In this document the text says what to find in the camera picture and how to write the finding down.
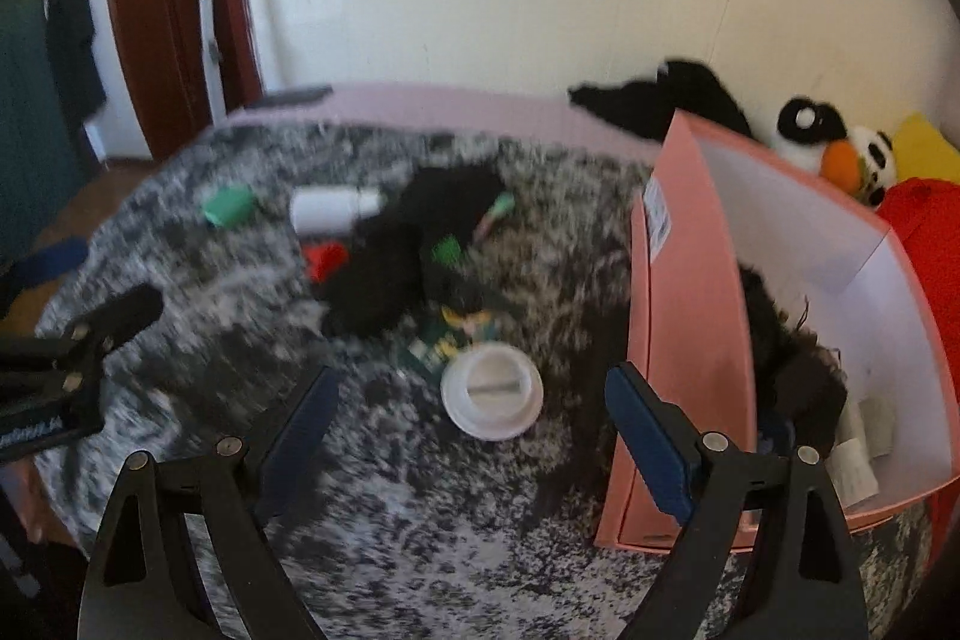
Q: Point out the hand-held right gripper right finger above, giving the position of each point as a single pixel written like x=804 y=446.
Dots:
x=652 y=445

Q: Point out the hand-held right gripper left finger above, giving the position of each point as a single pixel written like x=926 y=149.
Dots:
x=300 y=437

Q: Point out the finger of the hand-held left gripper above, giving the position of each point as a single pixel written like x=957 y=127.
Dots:
x=120 y=314
x=49 y=257

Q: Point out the pink cardboard box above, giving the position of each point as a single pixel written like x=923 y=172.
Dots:
x=690 y=325

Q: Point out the black wig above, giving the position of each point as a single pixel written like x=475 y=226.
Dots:
x=795 y=370

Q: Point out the white round lid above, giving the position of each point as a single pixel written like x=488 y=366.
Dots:
x=491 y=400

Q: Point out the mottled grey desktop blanket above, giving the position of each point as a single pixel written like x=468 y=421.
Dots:
x=450 y=520

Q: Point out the dark green panel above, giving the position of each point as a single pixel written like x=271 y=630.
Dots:
x=30 y=145

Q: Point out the green plastic cap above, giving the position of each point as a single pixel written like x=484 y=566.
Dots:
x=229 y=207

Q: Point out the green printed card packet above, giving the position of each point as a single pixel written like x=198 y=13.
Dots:
x=442 y=344

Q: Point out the red plastic cap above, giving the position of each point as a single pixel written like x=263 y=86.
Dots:
x=326 y=259

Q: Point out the white small packet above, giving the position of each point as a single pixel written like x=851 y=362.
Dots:
x=855 y=471
x=877 y=426

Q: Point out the black gloves with green tags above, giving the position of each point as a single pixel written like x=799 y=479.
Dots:
x=405 y=250

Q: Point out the dark hanging garment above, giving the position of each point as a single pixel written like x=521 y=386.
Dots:
x=71 y=33

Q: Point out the white plastic bottle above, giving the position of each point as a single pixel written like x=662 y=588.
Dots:
x=330 y=210

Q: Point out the black white plush toy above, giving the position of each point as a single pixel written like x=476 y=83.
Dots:
x=806 y=149

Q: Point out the orange plush fruit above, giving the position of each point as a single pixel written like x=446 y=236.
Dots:
x=840 y=164

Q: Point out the red backpack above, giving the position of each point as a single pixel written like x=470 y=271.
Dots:
x=926 y=235

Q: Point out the black cloth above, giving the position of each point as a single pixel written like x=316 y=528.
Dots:
x=660 y=96

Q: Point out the pink bedsheet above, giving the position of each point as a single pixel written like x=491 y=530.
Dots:
x=465 y=111

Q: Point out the small panda plush toy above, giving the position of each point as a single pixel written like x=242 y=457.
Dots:
x=874 y=149

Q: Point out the yellow pillow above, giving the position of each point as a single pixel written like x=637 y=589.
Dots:
x=922 y=149

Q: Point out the brown wooden door frame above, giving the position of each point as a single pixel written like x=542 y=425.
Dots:
x=172 y=10

